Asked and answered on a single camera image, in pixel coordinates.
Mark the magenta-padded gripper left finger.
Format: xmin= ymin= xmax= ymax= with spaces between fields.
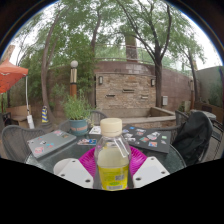
xmin=53 ymin=146 xmax=99 ymax=189

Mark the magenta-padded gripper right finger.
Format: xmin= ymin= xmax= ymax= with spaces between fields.
xmin=128 ymin=145 xmax=170 ymax=189

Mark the clear bottle with yellow label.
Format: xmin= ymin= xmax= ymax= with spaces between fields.
xmin=93 ymin=117 xmax=132 ymax=192

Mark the black laptop with stickers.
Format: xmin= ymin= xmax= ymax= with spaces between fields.
xmin=121 ymin=124 xmax=173 ymax=154

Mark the small colourful sticker card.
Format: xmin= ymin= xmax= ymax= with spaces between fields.
xmin=77 ymin=138 xmax=98 ymax=146

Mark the grey laptop with stickers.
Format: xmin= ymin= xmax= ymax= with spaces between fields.
xmin=26 ymin=129 xmax=78 ymax=160

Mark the white printed booklet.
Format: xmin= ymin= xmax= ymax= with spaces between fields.
xmin=88 ymin=125 xmax=102 ymax=136

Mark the grey mesh armchair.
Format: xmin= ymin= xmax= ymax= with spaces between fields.
xmin=173 ymin=109 xmax=224 ymax=166
xmin=58 ymin=110 xmax=109 ymax=133
xmin=0 ymin=124 xmax=43 ymax=164

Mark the green plant in blue pot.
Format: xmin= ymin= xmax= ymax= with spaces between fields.
xmin=61 ymin=91 xmax=93 ymax=137

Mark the blue yellow striped cone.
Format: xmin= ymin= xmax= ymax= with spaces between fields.
xmin=41 ymin=105 xmax=50 ymax=124

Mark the white parasol pole with base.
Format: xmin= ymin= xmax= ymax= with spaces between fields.
xmin=24 ymin=74 xmax=36 ymax=130

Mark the wooden bench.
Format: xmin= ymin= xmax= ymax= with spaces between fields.
xmin=5 ymin=104 xmax=33 ymax=128

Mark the tree with dark forked trunk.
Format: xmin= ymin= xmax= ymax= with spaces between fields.
xmin=116 ymin=0 xmax=198 ymax=108

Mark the tree with leaning trunk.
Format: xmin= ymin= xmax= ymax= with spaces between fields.
xmin=16 ymin=6 xmax=94 ymax=123

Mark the orange parasol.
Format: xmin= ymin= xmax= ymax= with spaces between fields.
xmin=0 ymin=59 xmax=29 ymax=95

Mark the tree with thin straight trunk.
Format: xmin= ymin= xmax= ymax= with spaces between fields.
xmin=69 ymin=0 xmax=118 ymax=108

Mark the slim tree by wall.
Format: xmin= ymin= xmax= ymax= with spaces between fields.
xmin=176 ymin=33 xmax=208 ymax=104

